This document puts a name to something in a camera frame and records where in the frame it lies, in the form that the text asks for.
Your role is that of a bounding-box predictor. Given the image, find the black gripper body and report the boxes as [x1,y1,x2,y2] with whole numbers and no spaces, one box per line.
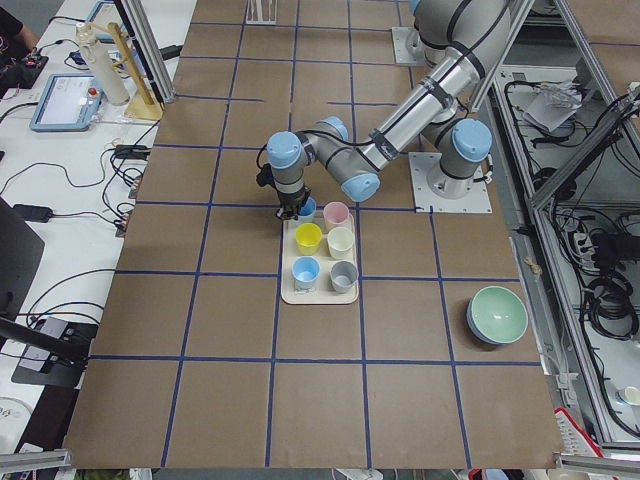
[276,186,310,217]

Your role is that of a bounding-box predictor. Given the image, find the blue teach pendant tablet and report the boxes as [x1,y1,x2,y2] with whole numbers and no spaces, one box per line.
[29,74,103,132]

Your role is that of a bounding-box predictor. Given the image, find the green and blue bowl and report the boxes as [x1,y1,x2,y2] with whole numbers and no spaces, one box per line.
[466,285,529,345]

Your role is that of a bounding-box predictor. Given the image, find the yellow plastic cup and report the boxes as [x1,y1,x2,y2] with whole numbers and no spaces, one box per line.
[295,222,323,256]

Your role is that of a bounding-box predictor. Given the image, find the cream plastic tray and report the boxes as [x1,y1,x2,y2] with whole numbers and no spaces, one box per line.
[280,211,359,305]

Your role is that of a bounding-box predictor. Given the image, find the light blue plastic cup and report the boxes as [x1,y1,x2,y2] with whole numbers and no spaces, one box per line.
[297,196,317,224]

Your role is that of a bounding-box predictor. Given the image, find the cream plastic cup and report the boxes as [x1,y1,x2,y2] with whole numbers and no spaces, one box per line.
[327,227,355,259]

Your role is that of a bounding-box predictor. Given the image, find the black monitor stand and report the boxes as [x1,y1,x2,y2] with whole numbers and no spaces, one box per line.
[1,202,98,388]

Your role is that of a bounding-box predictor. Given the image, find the crumpled white paper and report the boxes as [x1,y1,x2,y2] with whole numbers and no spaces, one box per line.
[522,81,582,133]

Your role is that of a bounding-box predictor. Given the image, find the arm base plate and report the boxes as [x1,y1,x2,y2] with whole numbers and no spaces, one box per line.
[391,27,427,66]
[409,152,492,214]

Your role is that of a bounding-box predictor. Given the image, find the wooden mug tree stand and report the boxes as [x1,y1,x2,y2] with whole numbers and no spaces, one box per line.
[107,22,163,122]

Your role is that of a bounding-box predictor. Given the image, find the pink plastic cup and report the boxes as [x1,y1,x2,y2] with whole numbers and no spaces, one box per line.
[323,201,351,231]

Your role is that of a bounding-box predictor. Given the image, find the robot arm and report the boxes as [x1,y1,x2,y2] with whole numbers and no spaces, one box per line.
[256,1,511,220]
[409,0,453,67]

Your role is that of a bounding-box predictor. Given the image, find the white wire cup rack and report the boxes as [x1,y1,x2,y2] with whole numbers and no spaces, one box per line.
[245,0,278,25]

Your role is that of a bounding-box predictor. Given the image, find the white water bottle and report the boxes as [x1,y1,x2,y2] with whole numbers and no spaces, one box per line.
[76,22,130,106]

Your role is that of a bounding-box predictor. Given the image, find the grey plastic cup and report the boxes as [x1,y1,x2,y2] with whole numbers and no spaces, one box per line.
[330,260,358,293]

